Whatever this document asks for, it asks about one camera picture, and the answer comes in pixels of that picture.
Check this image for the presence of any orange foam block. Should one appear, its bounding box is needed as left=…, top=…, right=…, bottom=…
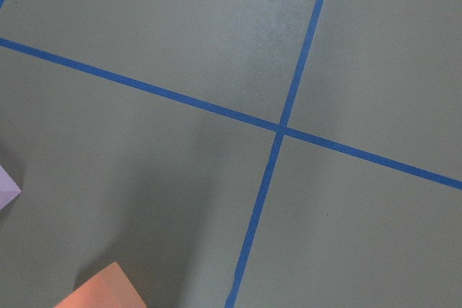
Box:
left=56, top=262, right=147, bottom=308

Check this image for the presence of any pink foam block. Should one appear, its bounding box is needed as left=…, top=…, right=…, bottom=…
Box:
left=0, top=167, right=22, bottom=209

